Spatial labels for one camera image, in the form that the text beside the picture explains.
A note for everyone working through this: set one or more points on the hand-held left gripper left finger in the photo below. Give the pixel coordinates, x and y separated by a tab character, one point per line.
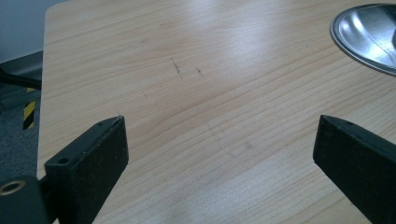
90	174

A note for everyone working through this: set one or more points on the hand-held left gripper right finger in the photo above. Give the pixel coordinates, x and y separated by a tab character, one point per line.
358	161

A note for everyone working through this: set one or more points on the yellow black striped tape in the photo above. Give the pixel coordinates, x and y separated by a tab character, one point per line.
29	112

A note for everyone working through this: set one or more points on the round metal plate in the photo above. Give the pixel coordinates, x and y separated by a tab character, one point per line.
369	32

